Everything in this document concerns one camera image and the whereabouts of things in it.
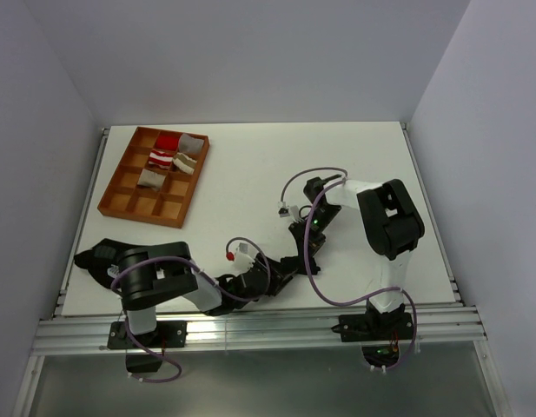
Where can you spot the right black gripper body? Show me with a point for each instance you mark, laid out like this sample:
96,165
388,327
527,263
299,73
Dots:
319,221

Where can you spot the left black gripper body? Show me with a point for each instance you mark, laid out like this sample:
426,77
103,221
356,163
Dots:
276,279

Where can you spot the beige red sock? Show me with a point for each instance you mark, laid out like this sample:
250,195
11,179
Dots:
151,179

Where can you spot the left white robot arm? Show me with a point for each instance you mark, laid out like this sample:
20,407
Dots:
151,275

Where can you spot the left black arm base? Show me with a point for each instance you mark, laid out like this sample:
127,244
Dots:
146,352

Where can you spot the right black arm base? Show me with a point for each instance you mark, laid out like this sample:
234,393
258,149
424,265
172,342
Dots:
385,338

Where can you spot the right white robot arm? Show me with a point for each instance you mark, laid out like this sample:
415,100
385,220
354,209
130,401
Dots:
392,229

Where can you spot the red white striped sock roll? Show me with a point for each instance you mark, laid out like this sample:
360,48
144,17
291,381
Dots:
159,159

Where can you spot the orange compartment tray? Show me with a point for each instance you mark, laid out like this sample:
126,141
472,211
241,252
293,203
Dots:
124,199

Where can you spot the beige white rolled sock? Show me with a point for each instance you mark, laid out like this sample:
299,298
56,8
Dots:
184,163

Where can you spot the grey rolled sock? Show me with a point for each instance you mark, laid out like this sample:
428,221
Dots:
190,145

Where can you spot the black patterned sock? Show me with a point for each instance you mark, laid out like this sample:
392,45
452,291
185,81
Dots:
98,259

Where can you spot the red rolled sock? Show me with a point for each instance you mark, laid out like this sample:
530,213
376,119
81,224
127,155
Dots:
167,142

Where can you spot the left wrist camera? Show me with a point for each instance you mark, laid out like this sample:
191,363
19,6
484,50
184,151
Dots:
243,258

